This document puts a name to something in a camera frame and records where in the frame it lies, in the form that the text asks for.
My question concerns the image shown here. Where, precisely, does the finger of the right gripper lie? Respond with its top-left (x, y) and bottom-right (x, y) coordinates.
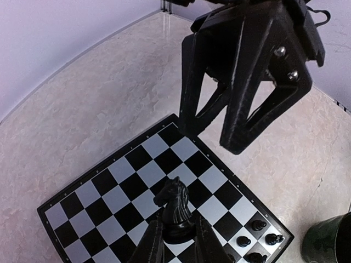
top-left (178, 16), bottom-right (244, 136)

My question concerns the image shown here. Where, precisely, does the right aluminium corner post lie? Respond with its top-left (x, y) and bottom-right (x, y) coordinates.
top-left (160, 0), bottom-right (173, 14)

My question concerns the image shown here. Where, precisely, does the black chess pawn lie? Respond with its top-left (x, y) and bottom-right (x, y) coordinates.
top-left (251, 220), bottom-right (267, 232)

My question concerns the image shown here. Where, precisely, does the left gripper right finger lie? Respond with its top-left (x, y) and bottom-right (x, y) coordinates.
top-left (195, 216), bottom-right (233, 263)

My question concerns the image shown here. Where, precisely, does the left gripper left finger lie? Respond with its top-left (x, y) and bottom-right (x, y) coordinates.
top-left (127, 219), bottom-right (165, 263)

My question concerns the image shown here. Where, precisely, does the dark green mug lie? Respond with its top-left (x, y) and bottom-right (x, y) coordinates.
top-left (301, 213), bottom-right (350, 263)

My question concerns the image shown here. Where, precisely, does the black chess knight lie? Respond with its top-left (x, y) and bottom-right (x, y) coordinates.
top-left (153, 176), bottom-right (196, 244)

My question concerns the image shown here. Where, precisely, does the black chess piece corner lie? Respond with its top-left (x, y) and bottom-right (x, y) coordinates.
top-left (265, 233), bottom-right (285, 245)

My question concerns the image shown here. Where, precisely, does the black grey chess board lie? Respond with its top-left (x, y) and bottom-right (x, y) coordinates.
top-left (37, 115), bottom-right (294, 262)

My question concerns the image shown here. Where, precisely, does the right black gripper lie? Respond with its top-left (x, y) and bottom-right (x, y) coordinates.
top-left (191, 1), bottom-right (325, 155)

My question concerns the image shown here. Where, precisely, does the black chess piece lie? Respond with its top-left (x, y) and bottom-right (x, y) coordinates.
top-left (236, 236), bottom-right (251, 248)

